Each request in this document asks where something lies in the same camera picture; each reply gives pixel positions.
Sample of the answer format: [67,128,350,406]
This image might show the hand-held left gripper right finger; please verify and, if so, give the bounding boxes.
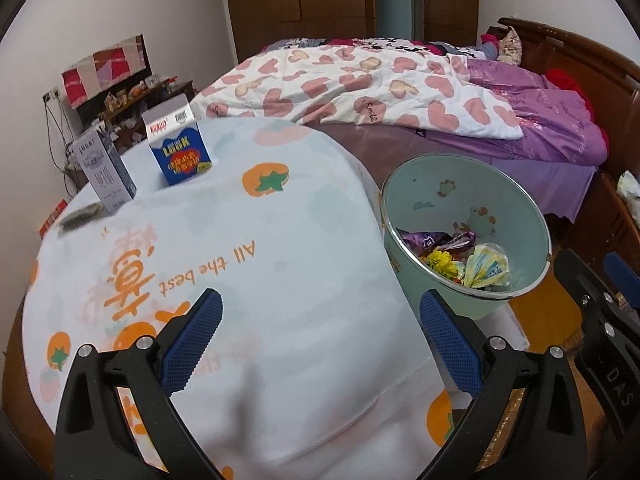
[412,289,587,480]

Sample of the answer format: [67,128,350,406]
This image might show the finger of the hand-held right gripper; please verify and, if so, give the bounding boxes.
[602,252,640,309]
[552,247,628,343]

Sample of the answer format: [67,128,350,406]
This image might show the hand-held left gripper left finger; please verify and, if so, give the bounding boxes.
[54,287,232,480]

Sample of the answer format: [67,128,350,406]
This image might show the yellow plastic bag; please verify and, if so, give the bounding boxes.
[426,249,464,281]

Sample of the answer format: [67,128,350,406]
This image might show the clear bag with yellow print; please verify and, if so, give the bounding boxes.
[462,242,511,289]

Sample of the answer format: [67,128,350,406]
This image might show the purple snack wrapper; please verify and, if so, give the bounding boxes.
[399,229,476,254]

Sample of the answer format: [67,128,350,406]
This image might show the light green waste bin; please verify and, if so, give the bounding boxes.
[381,154,552,322]

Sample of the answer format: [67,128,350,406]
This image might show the wooden bedside cabinet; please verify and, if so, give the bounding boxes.
[565,170,640,282]

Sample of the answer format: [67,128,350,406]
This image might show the white crumpled tissue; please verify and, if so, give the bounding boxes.
[616,170,640,212]

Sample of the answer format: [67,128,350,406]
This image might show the white printed tablecloth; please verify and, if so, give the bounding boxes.
[22,117,451,480]

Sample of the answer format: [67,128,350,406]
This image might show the mauve bed sheet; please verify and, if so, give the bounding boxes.
[320,125,599,222]

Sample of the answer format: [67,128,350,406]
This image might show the dark green sachet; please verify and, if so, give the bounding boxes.
[60,202,104,235]

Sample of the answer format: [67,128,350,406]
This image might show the purple quilt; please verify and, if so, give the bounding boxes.
[420,57,609,167]

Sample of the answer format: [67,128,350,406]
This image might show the blue white milk carton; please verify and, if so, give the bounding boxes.
[141,94,214,187]

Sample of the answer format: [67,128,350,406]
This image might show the red white carton box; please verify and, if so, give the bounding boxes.
[37,199,69,239]

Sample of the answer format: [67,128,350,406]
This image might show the grey milk carton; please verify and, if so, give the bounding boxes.
[67,127,138,214]

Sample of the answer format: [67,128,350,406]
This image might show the floral pillow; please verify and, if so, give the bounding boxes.
[497,27,524,66]

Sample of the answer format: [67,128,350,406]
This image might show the wooden tv cabinet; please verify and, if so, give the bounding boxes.
[80,79,196,147]

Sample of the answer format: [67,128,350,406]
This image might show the white heart print blanket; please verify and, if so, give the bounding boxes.
[190,42,524,142]

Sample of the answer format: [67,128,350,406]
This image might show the black television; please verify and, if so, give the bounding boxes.
[77,34,154,126]

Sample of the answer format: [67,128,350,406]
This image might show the red pink patchwork cloth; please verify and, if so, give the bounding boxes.
[61,35,147,110]

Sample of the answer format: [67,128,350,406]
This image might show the black white patterned blanket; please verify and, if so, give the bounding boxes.
[260,36,482,59]

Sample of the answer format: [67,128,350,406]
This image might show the frosted glass door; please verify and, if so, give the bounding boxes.
[375,0,424,42]

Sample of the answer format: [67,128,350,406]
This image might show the brown wooden wardrobe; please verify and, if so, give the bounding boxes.
[197,0,481,69]

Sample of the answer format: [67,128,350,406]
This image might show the wooden bed frame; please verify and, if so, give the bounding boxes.
[482,16,640,171]

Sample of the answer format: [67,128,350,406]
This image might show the black power cable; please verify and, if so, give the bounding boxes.
[44,100,77,197]

